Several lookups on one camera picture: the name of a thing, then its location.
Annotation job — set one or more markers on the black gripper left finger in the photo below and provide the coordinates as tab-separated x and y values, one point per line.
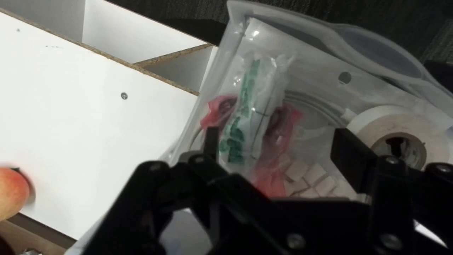
235	216

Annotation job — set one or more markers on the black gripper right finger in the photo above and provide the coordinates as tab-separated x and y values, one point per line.
409	209

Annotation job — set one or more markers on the white tape roll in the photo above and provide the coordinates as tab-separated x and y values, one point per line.
393	131

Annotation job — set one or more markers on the clear plastic bag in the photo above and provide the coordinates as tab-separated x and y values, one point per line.
267	69

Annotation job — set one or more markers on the clear plastic drawer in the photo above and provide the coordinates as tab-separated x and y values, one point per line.
371	71

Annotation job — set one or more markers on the red connectors bag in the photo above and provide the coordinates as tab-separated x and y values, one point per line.
255	146

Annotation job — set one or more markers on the white cabinet with compartments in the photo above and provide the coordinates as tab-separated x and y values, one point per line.
89	90

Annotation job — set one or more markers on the peach fruit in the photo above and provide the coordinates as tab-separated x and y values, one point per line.
14	193

